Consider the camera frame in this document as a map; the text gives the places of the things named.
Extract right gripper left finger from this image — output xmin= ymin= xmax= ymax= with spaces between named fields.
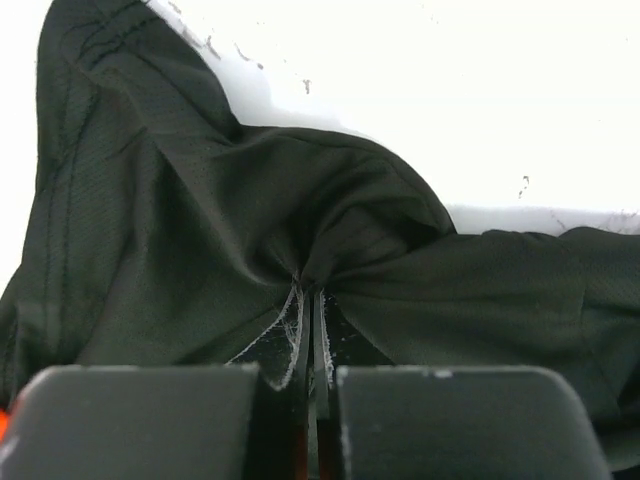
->
xmin=1 ymin=289 xmax=306 ymax=480

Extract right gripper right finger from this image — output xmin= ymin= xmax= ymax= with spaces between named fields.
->
xmin=312 ymin=293 xmax=611 ymax=479

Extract orange t shirt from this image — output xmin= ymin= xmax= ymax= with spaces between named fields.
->
xmin=0 ymin=404 xmax=12 ymax=440

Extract black t shirt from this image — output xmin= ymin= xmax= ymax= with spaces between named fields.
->
xmin=1 ymin=1 xmax=639 ymax=472

